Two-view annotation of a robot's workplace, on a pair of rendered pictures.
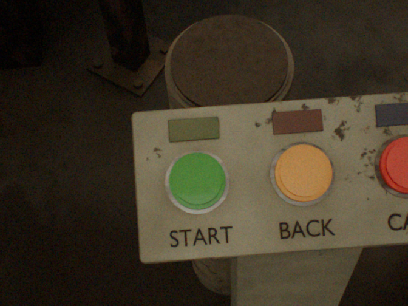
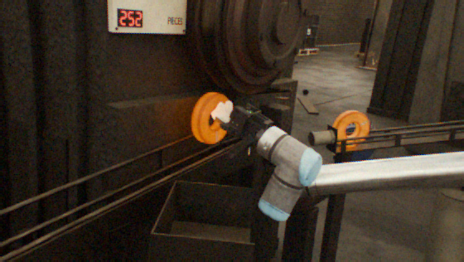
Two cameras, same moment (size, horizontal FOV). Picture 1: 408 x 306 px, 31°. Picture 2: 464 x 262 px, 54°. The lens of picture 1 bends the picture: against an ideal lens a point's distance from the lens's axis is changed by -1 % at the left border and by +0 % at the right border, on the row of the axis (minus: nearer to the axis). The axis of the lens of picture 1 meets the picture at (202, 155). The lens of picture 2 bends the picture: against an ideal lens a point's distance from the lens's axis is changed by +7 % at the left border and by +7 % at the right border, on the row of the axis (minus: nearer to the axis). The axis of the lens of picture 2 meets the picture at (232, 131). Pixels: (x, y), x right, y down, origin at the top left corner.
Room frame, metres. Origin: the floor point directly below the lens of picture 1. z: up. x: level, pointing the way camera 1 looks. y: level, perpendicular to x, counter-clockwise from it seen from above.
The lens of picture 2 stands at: (0.15, 1.79, 1.16)
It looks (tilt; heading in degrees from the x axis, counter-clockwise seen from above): 16 degrees down; 306
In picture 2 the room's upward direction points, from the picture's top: 5 degrees clockwise
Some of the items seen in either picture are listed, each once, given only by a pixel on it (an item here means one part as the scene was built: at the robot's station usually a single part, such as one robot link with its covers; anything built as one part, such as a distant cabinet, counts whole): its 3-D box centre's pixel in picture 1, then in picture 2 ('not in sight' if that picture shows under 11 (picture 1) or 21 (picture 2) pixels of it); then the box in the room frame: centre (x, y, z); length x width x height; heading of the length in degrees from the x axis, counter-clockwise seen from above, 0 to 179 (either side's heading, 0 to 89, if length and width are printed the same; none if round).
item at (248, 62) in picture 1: (230, 185); (443, 255); (0.39, -0.03, 0.26); 0.12 x 0.12 x 0.52
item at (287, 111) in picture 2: not in sight; (273, 134); (0.98, 0.37, 0.68); 0.11 x 0.08 x 0.24; 0
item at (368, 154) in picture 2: not in sight; (355, 138); (1.37, -1.65, 0.17); 0.57 x 0.31 x 0.34; 110
